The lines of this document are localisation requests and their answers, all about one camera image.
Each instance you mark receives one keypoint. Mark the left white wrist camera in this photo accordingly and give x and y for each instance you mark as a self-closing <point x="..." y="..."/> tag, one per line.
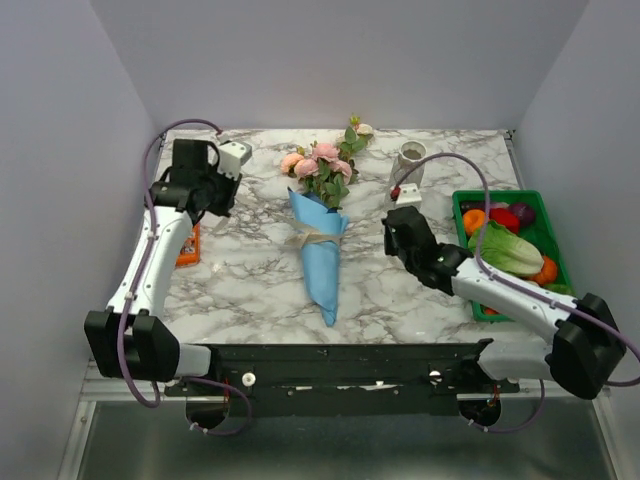
<point x="232" y="156"/>

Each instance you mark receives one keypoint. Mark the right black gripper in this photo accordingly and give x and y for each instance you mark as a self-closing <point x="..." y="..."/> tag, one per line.
<point x="389" y="249"/>

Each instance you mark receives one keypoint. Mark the pink flower bouquet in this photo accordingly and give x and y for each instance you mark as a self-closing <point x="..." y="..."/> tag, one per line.
<point x="325" y="171"/>

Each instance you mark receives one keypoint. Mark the green lettuce toy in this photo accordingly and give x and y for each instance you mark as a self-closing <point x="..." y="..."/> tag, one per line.
<point x="506" y="251"/>

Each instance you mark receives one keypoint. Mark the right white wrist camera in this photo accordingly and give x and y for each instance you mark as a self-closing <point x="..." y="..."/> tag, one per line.
<point x="406" y="195"/>

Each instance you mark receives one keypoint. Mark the orange pumpkin toy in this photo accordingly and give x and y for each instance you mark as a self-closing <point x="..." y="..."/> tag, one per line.
<point x="548" y="273"/>

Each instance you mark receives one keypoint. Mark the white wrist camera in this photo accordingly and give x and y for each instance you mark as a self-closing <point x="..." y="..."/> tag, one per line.
<point x="232" y="156"/>
<point x="406" y="195"/>

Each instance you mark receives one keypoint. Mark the blue wrapping paper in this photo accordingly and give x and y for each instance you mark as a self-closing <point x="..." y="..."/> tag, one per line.
<point x="320" y="262"/>

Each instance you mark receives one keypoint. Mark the purple onion toy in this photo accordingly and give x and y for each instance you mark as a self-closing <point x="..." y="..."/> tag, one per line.
<point x="524" y="212"/>

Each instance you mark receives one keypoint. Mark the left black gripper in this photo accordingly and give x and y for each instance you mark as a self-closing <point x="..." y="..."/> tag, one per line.
<point x="234" y="188"/>

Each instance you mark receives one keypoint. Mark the red pepper toy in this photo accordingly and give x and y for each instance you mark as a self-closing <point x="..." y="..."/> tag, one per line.
<point x="506" y="219"/>

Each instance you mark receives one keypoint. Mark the orange pepper toy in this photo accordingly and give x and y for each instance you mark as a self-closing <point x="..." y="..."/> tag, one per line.
<point x="473" y="220"/>

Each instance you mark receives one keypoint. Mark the white ceramic vase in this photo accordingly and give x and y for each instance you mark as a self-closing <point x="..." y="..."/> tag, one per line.
<point x="406" y="169"/>

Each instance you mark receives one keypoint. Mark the aluminium rail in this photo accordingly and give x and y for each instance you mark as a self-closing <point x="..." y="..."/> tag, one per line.
<point x="112" y="436"/>

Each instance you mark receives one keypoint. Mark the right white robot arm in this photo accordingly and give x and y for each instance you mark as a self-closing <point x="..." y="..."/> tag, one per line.
<point x="578" y="345"/>

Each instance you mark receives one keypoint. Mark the green pepper toy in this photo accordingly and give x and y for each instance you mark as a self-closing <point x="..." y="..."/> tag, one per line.
<point x="559" y="288"/>

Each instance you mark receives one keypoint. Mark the orange packet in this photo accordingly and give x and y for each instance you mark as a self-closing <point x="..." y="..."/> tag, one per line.
<point x="190" y="252"/>

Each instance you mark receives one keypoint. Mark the green plastic basket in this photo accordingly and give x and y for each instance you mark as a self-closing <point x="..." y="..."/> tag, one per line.
<point x="540" y="234"/>

